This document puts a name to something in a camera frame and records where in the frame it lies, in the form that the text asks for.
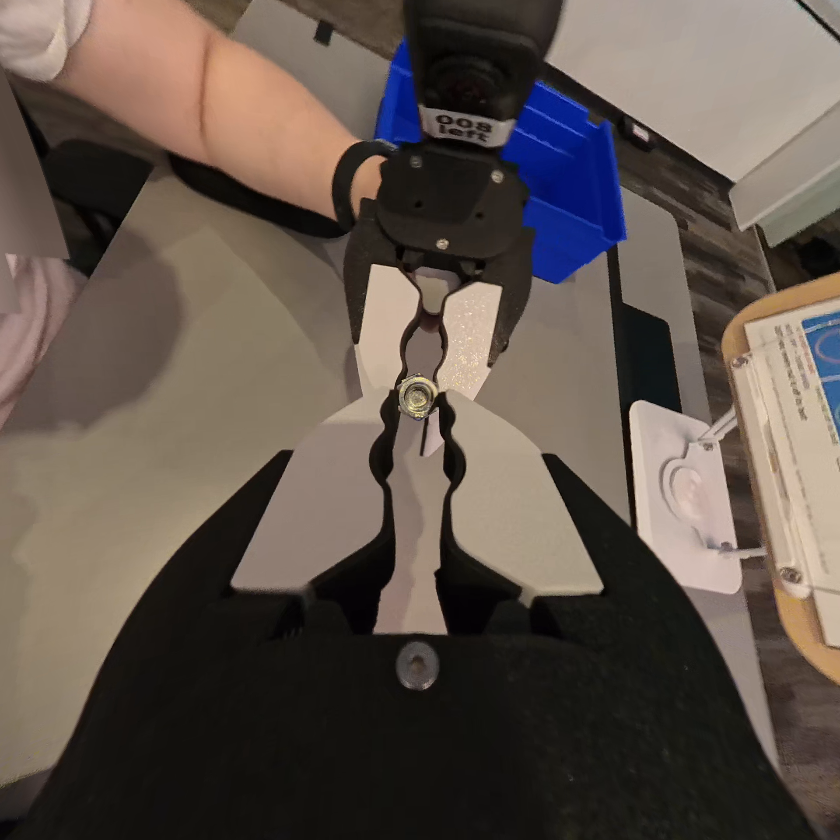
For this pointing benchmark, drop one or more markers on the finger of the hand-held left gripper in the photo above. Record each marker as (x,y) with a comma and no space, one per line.
(380,328)
(472,341)

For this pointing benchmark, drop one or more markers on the wooden board document stand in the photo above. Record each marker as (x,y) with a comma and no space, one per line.
(656,433)

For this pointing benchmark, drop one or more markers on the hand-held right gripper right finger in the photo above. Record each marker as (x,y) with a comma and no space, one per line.
(518,525)

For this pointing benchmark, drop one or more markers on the blue plastic bin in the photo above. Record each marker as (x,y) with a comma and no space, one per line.
(571,197)

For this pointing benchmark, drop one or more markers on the black chair armrest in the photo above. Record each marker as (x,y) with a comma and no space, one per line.
(98,177)

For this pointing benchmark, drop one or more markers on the person's left forearm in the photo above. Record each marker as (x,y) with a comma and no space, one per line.
(229,111)

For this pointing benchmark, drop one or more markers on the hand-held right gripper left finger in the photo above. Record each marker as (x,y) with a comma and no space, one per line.
(308,525)

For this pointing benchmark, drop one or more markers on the printed instruction poster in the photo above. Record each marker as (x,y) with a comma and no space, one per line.
(800,426)

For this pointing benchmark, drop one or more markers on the large steel bolt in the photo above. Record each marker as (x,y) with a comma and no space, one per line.
(417,397)

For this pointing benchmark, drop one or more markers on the small black floor box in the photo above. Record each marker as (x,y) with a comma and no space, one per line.
(638,134)

